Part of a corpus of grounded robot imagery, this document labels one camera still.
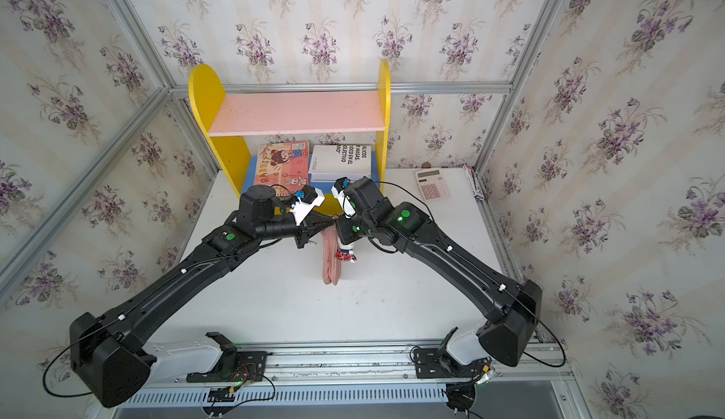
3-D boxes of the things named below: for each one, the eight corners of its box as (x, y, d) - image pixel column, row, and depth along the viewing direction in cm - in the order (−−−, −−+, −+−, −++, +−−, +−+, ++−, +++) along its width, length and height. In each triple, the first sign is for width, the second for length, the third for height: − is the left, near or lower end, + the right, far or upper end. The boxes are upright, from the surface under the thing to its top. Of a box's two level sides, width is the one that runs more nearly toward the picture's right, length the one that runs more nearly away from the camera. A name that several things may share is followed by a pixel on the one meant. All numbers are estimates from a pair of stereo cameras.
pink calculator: (424, 201, 111) (425, 197, 109) (414, 174, 121) (415, 169, 119) (450, 198, 112) (452, 194, 110) (438, 171, 122) (440, 167, 120)
